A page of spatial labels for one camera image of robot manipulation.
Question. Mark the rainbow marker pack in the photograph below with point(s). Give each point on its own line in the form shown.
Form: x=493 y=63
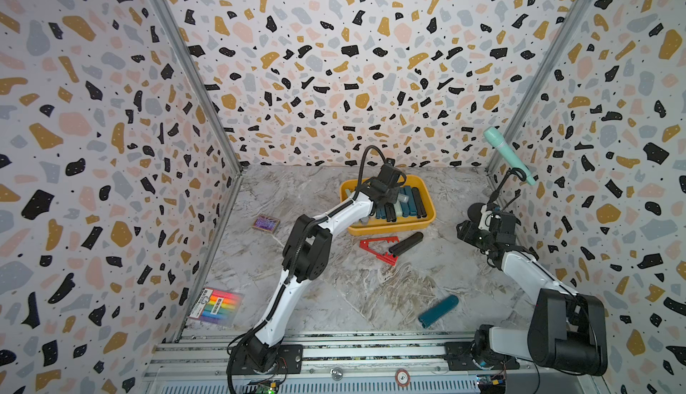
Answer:
x=215 y=306

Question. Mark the yellow plastic storage box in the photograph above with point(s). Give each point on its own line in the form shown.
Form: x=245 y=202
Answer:
x=411 y=223

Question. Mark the black pruning pliers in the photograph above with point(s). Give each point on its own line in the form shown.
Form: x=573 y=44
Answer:
x=390 y=213
x=418 y=201
x=400 y=248

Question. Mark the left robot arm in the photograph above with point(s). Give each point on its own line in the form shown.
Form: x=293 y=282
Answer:
x=306 y=255

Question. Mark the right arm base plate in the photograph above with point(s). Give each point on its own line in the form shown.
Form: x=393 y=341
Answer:
x=466 y=359

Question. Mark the mint green microphone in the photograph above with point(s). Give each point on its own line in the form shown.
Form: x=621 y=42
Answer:
x=494 y=137

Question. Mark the aluminium frame rail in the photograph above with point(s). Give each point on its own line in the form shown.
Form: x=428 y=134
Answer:
x=350 y=363

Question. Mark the colourful card box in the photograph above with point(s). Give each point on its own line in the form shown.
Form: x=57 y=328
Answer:
x=266 y=224

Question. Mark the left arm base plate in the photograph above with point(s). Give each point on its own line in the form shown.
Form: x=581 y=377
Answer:
x=258 y=359

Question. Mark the red pruning pliers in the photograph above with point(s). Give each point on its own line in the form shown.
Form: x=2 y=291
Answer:
x=379 y=247

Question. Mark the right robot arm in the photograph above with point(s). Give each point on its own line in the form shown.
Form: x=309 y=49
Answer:
x=567 y=331

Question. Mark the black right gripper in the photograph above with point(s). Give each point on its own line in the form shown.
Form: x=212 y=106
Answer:
x=472 y=230

